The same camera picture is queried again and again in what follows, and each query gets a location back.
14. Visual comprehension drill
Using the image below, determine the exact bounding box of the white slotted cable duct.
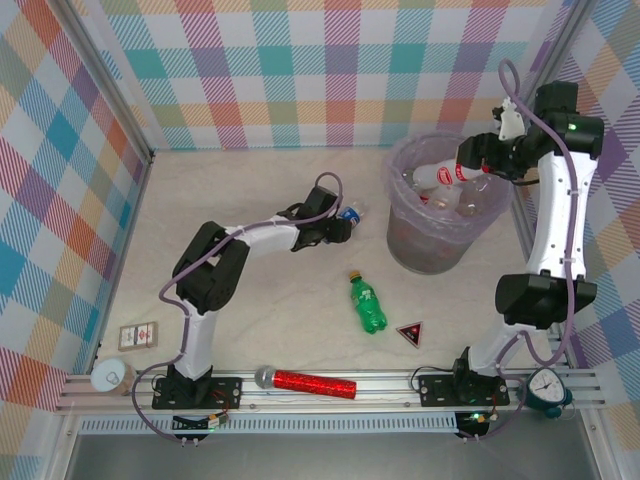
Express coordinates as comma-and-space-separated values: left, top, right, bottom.
78, 412, 459, 435

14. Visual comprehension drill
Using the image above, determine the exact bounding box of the red glitter toy microphone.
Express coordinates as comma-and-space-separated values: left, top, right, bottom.
253, 365, 359, 401

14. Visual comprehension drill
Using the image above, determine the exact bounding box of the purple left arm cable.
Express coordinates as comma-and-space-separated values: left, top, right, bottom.
130, 171, 345, 445

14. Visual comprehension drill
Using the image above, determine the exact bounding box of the grey plastic bin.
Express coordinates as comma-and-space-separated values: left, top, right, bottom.
385, 132, 514, 275

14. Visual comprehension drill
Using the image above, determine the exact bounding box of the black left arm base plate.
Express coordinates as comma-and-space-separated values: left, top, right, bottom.
151, 375, 244, 411

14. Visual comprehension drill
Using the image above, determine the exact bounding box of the small playing card box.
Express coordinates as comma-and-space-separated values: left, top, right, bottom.
118, 322, 160, 352

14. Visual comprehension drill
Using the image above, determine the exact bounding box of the clear bottle white red label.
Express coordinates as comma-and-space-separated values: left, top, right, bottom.
411, 158, 490, 190

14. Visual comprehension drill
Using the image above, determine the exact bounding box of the aluminium frame post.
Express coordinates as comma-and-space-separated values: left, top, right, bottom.
47, 0, 154, 164
497, 0, 599, 161

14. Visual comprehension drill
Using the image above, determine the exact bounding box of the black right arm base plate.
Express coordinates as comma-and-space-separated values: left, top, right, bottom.
417, 373, 511, 409

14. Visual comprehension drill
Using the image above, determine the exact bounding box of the clear cola bottle red label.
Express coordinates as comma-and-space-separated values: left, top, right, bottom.
419, 185, 464, 212

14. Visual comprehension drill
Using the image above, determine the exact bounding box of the green soda bottle yellow cap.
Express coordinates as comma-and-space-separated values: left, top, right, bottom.
348, 270, 389, 335

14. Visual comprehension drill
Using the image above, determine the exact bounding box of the clear bottle blue label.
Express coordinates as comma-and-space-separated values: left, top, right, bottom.
338, 201, 372, 227

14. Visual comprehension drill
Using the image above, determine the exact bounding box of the aluminium mounting rail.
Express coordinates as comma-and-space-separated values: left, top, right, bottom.
54, 369, 606, 416

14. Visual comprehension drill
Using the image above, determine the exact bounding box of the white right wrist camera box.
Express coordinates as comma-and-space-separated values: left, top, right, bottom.
490, 97, 529, 142

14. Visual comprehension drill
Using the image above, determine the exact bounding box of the teal alarm clock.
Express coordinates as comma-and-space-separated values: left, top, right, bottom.
522, 368, 576, 422

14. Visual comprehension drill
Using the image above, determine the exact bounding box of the small black electronics module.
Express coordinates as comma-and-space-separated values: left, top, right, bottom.
455, 410, 492, 440
171, 413, 232, 432

